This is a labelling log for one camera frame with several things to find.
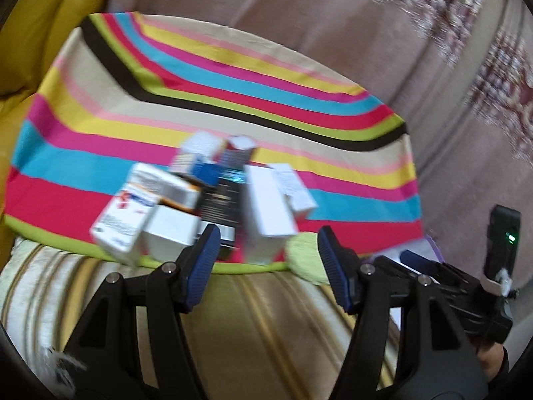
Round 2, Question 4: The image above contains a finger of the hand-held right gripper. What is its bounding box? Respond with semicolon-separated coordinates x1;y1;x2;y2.
400;249;447;279
372;255;421;281

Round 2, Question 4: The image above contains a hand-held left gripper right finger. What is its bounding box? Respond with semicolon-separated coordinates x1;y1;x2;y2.
317;225;489;400

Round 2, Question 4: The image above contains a plain white box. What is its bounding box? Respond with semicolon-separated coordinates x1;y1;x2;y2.
142;206;201;261

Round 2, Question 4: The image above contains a white and blue box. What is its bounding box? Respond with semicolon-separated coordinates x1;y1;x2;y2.
173;132;224;186

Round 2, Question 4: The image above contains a tall white box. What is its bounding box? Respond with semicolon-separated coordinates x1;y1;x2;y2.
242;164;299;266

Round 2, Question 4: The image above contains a small white printed box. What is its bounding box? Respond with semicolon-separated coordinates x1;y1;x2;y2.
270;164;318;220

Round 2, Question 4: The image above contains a light green cloth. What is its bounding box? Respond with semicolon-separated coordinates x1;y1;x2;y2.
285;232;332;286

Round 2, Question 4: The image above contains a white box with red print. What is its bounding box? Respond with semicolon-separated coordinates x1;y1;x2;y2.
89;163;167;266

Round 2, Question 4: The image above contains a tall black box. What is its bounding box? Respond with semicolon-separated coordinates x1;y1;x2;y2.
199;135;256;260

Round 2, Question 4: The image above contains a colourful striped cloth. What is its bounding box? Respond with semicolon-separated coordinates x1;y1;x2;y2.
2;12;424;276

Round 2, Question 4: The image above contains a person's right hand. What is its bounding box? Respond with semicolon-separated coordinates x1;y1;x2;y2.
477;342;509;385

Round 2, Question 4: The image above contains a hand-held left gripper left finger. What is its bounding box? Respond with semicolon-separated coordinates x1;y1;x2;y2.
62;223;222;400

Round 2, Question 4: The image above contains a yellow leather sofa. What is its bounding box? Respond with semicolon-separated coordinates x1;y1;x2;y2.
0;0;122;267

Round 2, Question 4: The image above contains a white box with orange stripe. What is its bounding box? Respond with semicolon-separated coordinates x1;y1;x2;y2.
156;173;203;216

